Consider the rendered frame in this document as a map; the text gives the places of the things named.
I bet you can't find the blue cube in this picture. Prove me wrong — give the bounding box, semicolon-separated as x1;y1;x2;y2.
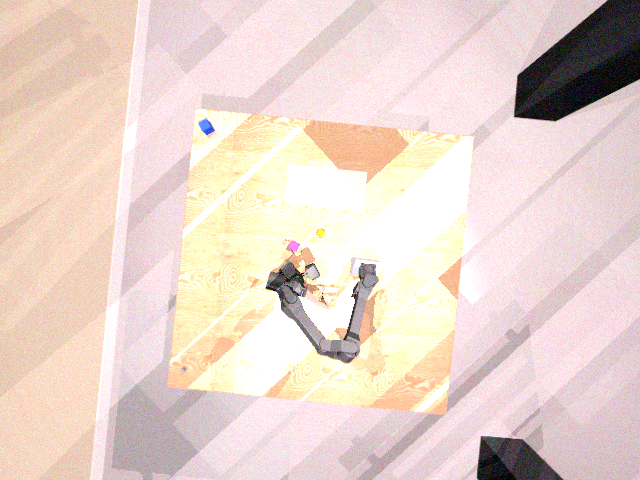
198;118;215;135

